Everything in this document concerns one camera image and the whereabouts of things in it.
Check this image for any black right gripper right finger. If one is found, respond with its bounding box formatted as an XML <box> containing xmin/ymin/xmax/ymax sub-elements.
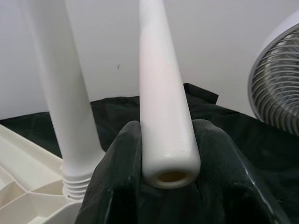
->
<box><xmin>192</xmin><ymin>118</ymin><xmax>291</xmax><ymax>224</ymax></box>

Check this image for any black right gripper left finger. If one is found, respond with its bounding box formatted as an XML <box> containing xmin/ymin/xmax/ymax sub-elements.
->
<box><xmin>74</xmin><ymin>120</ymin><xmax>143</xmax><ymax>224</ymax></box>

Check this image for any white plastic table leg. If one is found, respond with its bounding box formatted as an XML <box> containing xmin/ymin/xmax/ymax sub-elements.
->
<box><xmin>29</xmin><ymin>0</ymin><xmax>105</xmax><ymax>199</ymax></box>
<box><xmin>138</xmin><ymin>0</ymin><xmax>202</xmax><ymax>190</ymax></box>

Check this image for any black table cloth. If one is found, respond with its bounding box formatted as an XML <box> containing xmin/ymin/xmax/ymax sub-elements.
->
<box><xmin>0</xmin><ymin>82</ymin><xmax>299</xmax><ymax>224</ymax></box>

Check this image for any white floor fan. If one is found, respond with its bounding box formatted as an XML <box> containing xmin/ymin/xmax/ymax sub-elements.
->
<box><xmin>247</xmin><ymin>10</ymin><xmax>299</xmax><ymax>136</ymax></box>

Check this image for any white plastic table top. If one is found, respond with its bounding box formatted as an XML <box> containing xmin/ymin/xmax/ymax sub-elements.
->
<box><xmin>0</xmin><ymin>123</ymin><xmax>94</xmax><ymax>224</ymax></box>

